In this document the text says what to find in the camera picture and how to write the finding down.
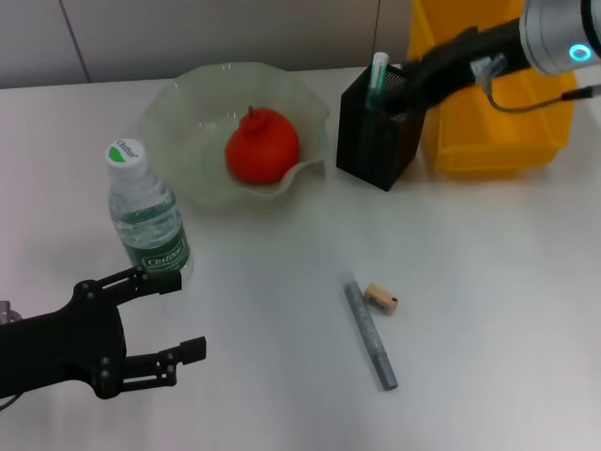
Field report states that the yellow plastic storage bin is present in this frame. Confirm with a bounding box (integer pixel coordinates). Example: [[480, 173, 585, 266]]
[[406, 0, 578, 179]]

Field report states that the black mesh pen holder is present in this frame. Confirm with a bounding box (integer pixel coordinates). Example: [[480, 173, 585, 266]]
[[335, 63, 426, 193]]

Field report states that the right gripper cable with plug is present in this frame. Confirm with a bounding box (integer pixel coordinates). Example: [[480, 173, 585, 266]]
[[471, 52, 601, 113]]

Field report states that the mint green pen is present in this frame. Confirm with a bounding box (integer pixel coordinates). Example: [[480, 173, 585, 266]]
[[365, 51, 390, 114]]

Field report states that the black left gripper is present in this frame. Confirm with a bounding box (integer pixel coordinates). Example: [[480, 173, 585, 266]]
[[0, 265, 208, 400]]

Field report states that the grey marker pen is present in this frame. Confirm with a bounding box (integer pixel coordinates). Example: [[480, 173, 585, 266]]
[[341, 271, 400, 392]]

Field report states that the red-orange knobby orange fruit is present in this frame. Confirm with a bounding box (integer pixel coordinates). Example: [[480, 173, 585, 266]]
[[223, 105, 301, 185]]

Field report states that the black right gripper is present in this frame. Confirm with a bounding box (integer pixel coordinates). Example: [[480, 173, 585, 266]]
[[373, 17, 530, 117]]

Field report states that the translucent green wavy fruit plate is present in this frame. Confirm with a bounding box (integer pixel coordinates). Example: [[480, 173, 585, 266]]
[[137, 60, 332, 220]]

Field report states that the clear green-label water bottle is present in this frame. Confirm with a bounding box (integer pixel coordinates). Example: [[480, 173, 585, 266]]
[[103, 137, 194, 288]]

